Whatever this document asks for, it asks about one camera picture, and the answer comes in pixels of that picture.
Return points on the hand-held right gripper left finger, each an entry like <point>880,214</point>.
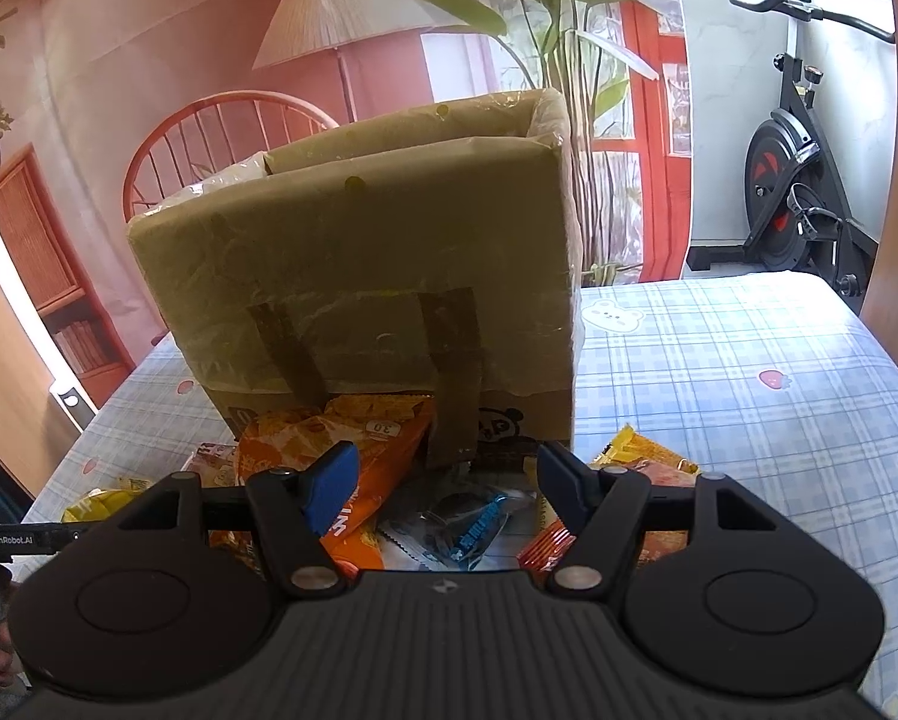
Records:
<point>333,487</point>

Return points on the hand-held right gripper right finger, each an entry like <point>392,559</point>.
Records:
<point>561,487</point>

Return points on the orange red small snack packet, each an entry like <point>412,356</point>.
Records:
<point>546,551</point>

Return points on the large orange snack packet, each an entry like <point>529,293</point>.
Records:
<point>389,450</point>

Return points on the taped cardboard box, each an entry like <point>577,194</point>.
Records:
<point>359,255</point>

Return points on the person's left hand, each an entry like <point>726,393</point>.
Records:
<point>2,645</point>

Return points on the orange packet white lettering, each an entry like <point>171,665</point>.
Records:
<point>353,536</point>

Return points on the yellow snack packet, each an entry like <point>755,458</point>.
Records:
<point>636,451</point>
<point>104,506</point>

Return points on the clear packet dark contents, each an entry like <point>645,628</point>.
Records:
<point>456,532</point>

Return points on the pink white snack packet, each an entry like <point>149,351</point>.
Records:
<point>213,463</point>

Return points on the checked blue tablecloth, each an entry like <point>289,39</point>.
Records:
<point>719,367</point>

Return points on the black exercise bike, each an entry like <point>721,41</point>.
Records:
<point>775,165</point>

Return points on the orange wooden chair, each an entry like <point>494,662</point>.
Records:
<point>194,30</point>

